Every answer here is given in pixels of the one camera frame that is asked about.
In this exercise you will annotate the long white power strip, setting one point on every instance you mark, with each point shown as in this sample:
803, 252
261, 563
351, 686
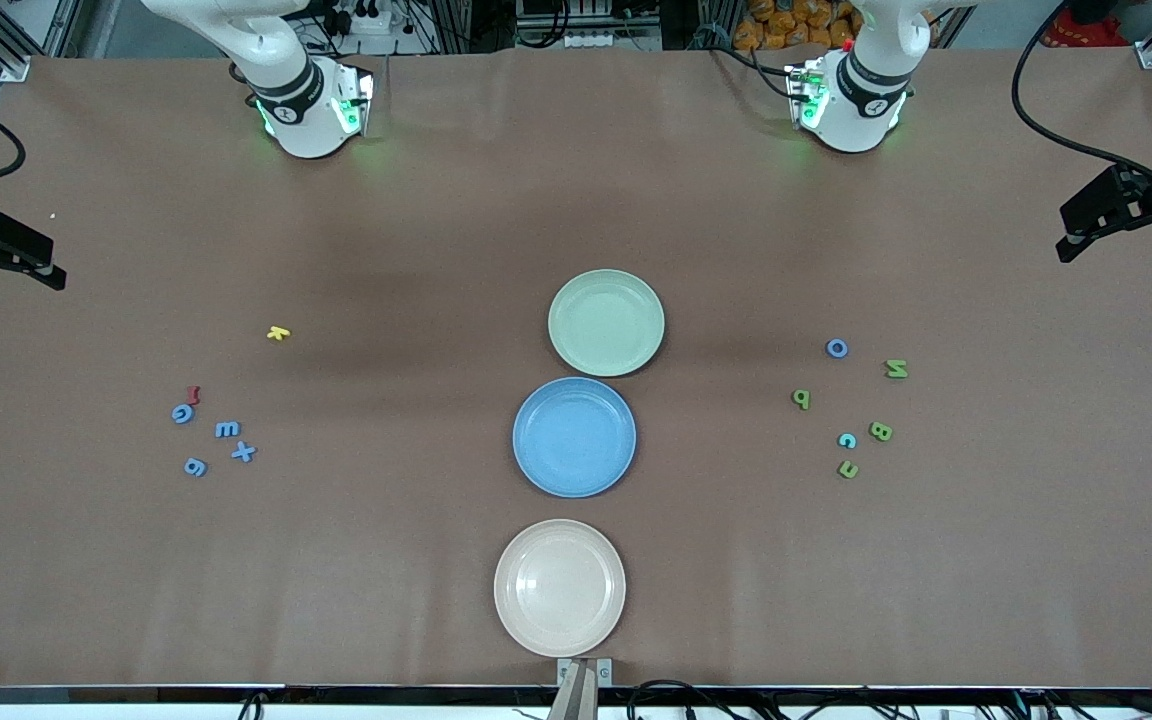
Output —
601, 40

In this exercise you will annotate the metal mounting bracket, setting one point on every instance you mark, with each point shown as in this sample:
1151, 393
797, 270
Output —
606, 668

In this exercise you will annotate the yellow foam letter K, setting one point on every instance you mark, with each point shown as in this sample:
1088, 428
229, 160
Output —
278, 333

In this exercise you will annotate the green foam letter P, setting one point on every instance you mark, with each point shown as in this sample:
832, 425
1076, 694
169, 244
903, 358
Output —
807, 398

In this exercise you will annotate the blue foam letter X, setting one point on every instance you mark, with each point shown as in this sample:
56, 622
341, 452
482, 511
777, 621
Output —
243, 452

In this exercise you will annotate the dark blue foam letter O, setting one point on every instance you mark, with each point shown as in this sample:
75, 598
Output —
829, 348

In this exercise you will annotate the blue foam letter E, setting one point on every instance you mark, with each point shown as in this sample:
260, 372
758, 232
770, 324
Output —
227, 430

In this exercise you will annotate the beige plate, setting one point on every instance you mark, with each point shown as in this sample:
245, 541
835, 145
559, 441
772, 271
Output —
559, 588

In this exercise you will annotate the blue plate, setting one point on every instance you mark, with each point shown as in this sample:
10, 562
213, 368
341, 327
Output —
574, 437

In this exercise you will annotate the red cloth object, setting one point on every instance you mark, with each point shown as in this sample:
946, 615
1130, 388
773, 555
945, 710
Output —
1086, 32

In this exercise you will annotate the green foam letter N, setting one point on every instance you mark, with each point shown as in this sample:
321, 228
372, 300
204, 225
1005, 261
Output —
896, 368

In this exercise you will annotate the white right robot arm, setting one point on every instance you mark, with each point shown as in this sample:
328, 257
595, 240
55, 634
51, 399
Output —
306, 120

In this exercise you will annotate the green foam letter B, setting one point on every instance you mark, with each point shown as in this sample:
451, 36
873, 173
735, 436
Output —
880, 431

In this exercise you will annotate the green foam letter U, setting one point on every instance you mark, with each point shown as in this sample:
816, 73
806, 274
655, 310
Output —
848, 462

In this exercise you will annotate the blue foam digit nine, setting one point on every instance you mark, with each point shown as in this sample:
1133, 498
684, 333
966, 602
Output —
188, 465

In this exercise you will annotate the white power strip with plugs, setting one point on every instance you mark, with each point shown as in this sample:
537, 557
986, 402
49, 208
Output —
371, 22

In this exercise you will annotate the base connector box green light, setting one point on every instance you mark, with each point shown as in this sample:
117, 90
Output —
356, 100
806, 95

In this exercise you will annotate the blue foam letter G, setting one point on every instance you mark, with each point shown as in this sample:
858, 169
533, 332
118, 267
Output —
175, 414

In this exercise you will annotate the pale green plate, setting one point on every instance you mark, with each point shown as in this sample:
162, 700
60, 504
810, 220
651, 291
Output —
606, 322

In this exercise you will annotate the orange snack bag pile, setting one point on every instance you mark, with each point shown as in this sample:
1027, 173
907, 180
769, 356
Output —
776, 25

